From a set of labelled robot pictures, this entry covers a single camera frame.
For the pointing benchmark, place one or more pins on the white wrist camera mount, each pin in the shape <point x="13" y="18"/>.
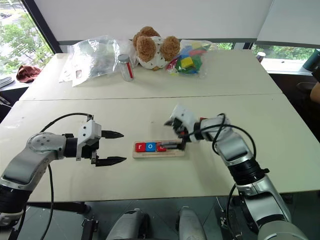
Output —
<point x="88" y="131"/>
<point x="186" y="116"/>

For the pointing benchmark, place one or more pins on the wooden letter tray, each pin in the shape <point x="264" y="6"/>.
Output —
<point x="160" y="154"/>

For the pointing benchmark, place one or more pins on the dark teal container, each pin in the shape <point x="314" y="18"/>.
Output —
<point x="312" y="61"/>

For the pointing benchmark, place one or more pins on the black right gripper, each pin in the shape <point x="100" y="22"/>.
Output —
<point x="179" y="128"/>

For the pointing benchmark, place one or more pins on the bag of colourful blocks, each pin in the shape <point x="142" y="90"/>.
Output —
<point x="187" y="61"/>

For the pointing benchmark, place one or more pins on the clear plastic bag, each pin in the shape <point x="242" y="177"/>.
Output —
<point x="95" y="57"/>

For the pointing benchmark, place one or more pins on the red letter block r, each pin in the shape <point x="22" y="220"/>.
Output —
<point x="140" y="147"/>

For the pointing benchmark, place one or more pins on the white paper sheet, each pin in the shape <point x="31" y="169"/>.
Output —
<point x="72" y="75"/>

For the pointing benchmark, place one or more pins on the black table frame bar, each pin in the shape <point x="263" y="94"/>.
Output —
<point x="62" y="207"/>

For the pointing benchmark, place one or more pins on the clear jar grey lid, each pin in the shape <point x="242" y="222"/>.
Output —
<point x="125" y="67"/>

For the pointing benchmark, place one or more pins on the black chair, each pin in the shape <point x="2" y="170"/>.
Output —
<point x="304" y="87"/>

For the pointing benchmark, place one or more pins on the grey rounded robot leg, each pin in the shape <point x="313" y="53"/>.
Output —
<point x="191" y="223"/>
<point x="127" y="225"/>

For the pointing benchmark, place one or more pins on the white paper cup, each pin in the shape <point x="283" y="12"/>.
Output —
<point x="260" y="57"/>

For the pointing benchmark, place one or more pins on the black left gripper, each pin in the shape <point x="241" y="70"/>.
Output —
<point x="87" y="151"/>

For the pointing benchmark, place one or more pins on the red letter block b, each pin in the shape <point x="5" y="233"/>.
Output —
<point x="161" y="149"/>

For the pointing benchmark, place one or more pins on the blue letter block o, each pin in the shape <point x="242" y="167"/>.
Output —
<point x="150" y="147"/>

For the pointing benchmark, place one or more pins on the dark red cloth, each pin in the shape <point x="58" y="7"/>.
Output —
<point x="27" y="73"/>

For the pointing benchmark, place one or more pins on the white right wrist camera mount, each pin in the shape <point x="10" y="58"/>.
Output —
<point x="186" y="116"/>

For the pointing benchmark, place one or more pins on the brown white plush toy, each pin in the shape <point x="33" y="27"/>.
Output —
<point x="152" y="47"/>

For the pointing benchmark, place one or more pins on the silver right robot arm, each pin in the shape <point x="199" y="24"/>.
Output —
<point x="260" y="190"/>

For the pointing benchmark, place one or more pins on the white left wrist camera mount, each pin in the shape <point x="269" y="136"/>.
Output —
<point x="88" y="131"/>

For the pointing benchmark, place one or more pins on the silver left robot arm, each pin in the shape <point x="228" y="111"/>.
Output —
<point x="27" y="160"/>

